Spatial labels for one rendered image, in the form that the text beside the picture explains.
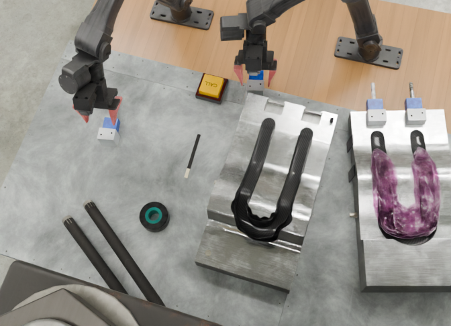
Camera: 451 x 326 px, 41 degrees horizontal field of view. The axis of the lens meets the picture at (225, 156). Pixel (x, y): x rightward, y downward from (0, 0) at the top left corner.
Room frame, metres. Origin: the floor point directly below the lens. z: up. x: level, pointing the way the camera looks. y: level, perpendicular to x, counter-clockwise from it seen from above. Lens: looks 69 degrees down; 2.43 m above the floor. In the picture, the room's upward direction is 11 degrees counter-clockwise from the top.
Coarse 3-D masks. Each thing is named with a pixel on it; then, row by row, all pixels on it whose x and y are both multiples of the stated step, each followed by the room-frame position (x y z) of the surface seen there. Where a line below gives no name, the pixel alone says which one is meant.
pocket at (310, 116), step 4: (304, 108) 0.70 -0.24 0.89; (304, 112) 0.70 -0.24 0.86; (308, 112) 0.69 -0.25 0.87; (312, 112) 0.69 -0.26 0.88; (316, 112) 0.69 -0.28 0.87; (304, 116) 0.69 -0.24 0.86; (308, 116) 0.69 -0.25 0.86; (312, 116) 0.68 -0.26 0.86; (316, 116) 0.68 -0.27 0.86; (320, 116) 0.68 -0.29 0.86; (304, 120) 0.68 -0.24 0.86; (308, 120) 0.67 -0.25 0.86; (312, 120) 0.67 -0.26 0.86; (316, 120) 0.67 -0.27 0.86; (320, 120) 0.67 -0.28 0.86
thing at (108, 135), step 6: (108, 120) 0.81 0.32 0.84; (108, 126) 0.79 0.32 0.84; (114, 126) 0.78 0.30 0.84; (102, 132) 0.77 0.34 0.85; (108, 132) 0.76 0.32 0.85; (114, 132) 0.76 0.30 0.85; (102, 138) 0.75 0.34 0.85; (108, 138) 0.74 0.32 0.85; (114, 138) 0.74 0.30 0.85; (102, 144) 0.75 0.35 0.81; (108, 144) 0.74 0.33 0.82; (114, 144) 0.74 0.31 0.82
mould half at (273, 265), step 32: (256, 96) 0.77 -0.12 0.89; (256, 128) 0.67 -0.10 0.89; (288, 128) 0.65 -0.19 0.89; (320, 128) 0.63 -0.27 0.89; (288, 160) 0.56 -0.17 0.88; (320, 160) 0.54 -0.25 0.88; (224, 192) 0.49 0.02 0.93; (256, 192) 0.48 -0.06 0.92; (224, 224) 0.42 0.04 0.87; (224, 256) 0.34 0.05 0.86; (256, 256) 0.32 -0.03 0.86; (288, 256) 0.31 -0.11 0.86; (288, 288) 0.23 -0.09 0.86
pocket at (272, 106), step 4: (268, 100) 0.75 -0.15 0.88; (268, 104) 0.75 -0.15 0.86; (272, 104) 0.74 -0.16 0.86; (276, 104) 0.74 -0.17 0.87; (280, 104) 0.73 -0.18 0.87; (284, 104) 0.73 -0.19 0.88; (264, 108) 0.73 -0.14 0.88; (268, 108) 0.73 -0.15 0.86; (272, 108) 0.73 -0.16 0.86; (276, 108) 0.73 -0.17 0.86; (280, 108) 0.73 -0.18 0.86; (272, 112) 0.72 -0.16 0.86; (276, 112) 0.72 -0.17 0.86; (280, 112) 0.71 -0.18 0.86
